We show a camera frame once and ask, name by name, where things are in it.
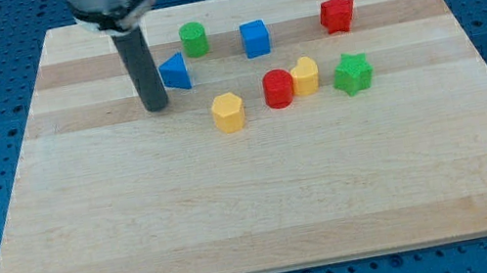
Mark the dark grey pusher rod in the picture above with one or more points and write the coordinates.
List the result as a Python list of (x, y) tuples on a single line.
[(137, 59)]

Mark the red star block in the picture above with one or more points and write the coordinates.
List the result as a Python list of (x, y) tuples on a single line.
[(336, 15)]

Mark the green star block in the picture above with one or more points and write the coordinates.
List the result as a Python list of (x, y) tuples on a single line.
[(353, 74)]

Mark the blue triangle block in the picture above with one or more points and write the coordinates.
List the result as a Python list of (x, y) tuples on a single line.
[(174, 73)]

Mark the green cylinder block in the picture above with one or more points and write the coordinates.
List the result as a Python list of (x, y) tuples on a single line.
[(193, 39)]

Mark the yellow hexagon block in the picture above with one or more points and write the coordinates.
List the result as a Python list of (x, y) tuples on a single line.
[(228, 112)]

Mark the blue cube block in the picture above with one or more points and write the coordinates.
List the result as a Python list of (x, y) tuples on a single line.
[(255, 39)]

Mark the red cylinder block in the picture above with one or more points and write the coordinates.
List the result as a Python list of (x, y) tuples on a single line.
[(277, 86)]

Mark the yellow heart block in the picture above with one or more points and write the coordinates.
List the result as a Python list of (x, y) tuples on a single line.
[(305, 77)]

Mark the wooden board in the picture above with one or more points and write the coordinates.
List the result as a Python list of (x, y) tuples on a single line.
[(103, 186)]

